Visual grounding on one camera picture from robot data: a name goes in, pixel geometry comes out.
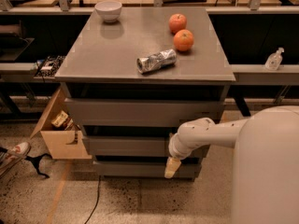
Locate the front orange fruit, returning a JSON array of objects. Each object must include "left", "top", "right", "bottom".
[{"left": 173, "top": 29, "right": 194, "bottom": 51}]

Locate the grey shelf bench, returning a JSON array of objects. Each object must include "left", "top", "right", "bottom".
[{"left": 0, "top": 6, "right": 299, "bottom": 86}]

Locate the patterned notebook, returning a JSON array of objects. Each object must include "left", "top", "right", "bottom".
[{"left": 36, "top": 55, "right": 64, "bottom": 77}]

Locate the grey bottom drawer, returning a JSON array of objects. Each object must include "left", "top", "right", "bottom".
[{"left": 93, "top": 161, "right": 202, "bottom": 178}]

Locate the wooden box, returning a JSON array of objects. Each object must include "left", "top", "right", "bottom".
[{"left": 30, "top": 88, "right": 92, "bottom": 160}]

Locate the white bowl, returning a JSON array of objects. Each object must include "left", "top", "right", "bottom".
[{"left": 94, "top": 1, "right": 122, "bottom": 22}]

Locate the orange fruit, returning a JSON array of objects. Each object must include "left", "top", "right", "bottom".
[
  {"left": 168, "top": 13, "right": 187, "bottom": 34},
  {"left": 173, "top": 29, "right": 194, "bottom": 51}
]

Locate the black floor cable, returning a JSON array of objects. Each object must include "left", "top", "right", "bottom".
[{"left": 83, "top": 175, "right": 102, "bottom": 224}]

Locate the white sneaker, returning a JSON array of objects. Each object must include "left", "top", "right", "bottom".
[{"left": 0, "top": 142, "right": 31, "bottom": 177}]

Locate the grey drawer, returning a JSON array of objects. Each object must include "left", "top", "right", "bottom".
[
  {"left": 64, "top": 98, "right": 224, "bottom": 127},
  {"left": 93, "top": 161, "right": 202, "bottom": 178},
  {"left": 82, "top": 136, "right": 170, "bottom": 157}
]

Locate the rear orange fruit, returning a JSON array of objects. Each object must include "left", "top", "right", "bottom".
[{"left": 168, "top": 13, "right": 187, "bottom": 34}]

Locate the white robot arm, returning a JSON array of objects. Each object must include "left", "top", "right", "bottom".
[{"left": 164, "top": 105, "right": 299, "bottom": 224}]

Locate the grey top drawer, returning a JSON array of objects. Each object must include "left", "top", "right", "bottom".
[{"left": 64, "top": 98, "right": 224, "bottom": 127}]

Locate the snack package in box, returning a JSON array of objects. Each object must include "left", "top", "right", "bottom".
[{"left": 51, "top": 110, "right": 69, "bottom": 128}]

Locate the crushed silver can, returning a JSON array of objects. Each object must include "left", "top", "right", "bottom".
[{"left": 136, "top": 49, "right": 177, "bottom": 74}]

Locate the grey drawer cabinet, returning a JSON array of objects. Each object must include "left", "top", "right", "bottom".
[{"left": 54, "top": 6, "right": 236, "bottom": 182}]

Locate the clear sanitizer bottle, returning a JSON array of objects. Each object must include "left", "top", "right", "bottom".
[{"left": 265, "top": 48, "right": 284, "bottom": 71}]

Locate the black tripod leg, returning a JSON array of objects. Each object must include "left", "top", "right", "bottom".
[{"left": 0, "top": 147, "right": 51, "bottom": 178}]

